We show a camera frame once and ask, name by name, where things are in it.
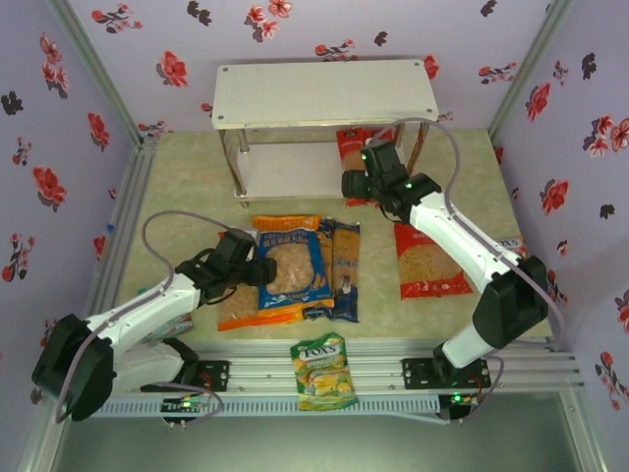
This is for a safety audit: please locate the red spaghetti pack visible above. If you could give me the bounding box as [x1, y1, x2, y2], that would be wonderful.
[366, 127, 395, 148]
[336, 128, 374, 207]

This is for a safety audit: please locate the blue and orange pasta bag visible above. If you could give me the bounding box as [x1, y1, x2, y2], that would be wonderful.
[253, 213, 335, 325]

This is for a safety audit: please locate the orange macaroni bag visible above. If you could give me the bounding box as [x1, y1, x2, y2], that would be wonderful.
[217, 225, 304, 331]

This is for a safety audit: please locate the blue spaghetti pack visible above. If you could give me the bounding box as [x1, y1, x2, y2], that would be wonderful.
[302, 218, 338, 321]

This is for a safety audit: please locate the large red pasta bag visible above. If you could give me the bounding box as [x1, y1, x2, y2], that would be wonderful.
[392, 223, 476, 301]

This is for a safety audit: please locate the white two-tier shelf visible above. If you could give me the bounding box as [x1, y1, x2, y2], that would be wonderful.
[209, 59, 439, 210]

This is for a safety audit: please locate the teal Fox's candy bag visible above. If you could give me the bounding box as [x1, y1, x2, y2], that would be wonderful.
[146, 314, 194, 345]

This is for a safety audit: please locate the green Fox's candy bag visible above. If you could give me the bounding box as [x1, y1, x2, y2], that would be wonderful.
[289, 332, 360, 413]

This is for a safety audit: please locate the pink Fox's candy bag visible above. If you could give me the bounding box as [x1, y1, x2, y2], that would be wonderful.
[495, 236, 528, 260]

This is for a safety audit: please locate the black left controller board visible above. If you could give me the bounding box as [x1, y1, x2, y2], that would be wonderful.
[161, 394, 210, 429]

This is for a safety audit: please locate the black controller board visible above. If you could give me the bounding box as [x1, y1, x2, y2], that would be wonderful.
[161, 394, 210, 429]
[438, 391, 481, 425]

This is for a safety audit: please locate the black right controller board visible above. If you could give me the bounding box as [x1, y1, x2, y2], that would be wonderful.
[438, 391, 481, 425]

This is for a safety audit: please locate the grey right arm cable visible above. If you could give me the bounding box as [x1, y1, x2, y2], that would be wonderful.
[377, 116, 565, 409]

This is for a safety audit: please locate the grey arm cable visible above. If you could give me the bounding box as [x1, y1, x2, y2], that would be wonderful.
[377, 116, 565, 409]
[53, 209, 226, 425]

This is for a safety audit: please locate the grey left arm cable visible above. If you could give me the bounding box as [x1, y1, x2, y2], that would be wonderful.
[53, 209, 226, 425]

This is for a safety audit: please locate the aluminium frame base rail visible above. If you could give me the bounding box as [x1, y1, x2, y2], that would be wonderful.
[46, 337, 584, 394]

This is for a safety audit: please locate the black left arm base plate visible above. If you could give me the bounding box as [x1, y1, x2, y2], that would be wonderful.
[141, 360, 231, 393]

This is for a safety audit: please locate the aluminium frame side rail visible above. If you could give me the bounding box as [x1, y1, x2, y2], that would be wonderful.
[73, 137, 161, 358]

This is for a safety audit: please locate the white slotted cable duct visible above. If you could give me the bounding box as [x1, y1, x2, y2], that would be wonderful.
[95, 396, 441, 420]

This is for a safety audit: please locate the aluminium frame post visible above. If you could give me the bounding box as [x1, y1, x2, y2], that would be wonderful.
[46, 0, 148, 147]
[487, 0, 576, 142]

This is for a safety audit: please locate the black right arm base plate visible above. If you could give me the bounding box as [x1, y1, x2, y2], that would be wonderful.
[401, 357, 491, 389]

